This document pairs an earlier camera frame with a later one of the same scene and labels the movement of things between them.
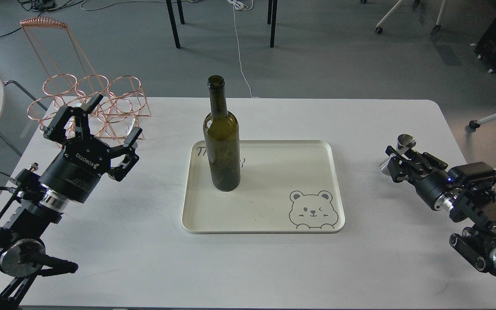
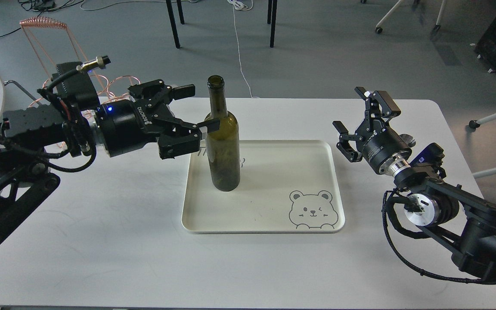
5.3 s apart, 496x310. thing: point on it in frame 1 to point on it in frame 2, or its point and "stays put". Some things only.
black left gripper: [75, 172] to [126, 126]
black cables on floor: [40, 6] stays put
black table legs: [169, 4] stays put
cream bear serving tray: [285, 187] stays put
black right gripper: [430, 187] to [381, 147]
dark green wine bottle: [221, 140] stays put
